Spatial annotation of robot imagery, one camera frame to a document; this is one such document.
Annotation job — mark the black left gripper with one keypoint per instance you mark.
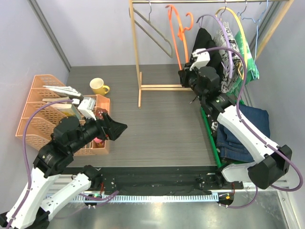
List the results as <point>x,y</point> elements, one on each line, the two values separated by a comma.
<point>110,129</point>

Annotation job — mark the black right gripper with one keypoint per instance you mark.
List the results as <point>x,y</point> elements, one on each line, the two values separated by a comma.
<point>184,74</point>

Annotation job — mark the orange plastic hanger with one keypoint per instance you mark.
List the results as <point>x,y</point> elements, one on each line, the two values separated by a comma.
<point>180,33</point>

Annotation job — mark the black white patterned trousers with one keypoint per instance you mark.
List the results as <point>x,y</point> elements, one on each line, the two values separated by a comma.
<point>213,125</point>

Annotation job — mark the purple plastic hanger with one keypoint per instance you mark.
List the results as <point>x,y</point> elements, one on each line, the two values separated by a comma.
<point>226,38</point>

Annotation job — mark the clear acrylic hanger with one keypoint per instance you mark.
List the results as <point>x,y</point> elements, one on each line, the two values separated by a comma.
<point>152,32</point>

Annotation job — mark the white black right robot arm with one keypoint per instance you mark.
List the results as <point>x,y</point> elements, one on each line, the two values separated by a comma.
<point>269,161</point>

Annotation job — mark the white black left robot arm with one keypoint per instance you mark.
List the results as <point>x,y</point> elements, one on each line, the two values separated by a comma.
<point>33,210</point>

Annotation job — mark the pink capped bottle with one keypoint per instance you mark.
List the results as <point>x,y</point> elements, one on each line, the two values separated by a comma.
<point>98,143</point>

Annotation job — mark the white black printed garment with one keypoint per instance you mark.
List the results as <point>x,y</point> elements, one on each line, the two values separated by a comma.
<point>228,85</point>

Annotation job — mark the yellow mug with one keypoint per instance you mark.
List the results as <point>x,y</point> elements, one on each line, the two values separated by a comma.
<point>98,86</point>

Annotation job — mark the green plastic tray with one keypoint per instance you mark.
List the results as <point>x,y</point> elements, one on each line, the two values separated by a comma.
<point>226,147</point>

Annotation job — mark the papers in organizer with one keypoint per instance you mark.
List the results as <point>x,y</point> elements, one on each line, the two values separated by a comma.
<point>65,93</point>

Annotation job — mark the green hanging garment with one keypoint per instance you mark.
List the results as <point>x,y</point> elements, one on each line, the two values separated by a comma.
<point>252,71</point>

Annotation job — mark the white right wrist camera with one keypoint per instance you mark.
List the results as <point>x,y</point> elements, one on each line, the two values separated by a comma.
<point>200,58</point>

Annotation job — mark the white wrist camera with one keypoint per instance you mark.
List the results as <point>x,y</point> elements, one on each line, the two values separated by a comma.
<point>85,106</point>
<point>200,58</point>

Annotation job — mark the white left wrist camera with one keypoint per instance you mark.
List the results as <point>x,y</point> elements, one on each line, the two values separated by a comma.
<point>85,106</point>

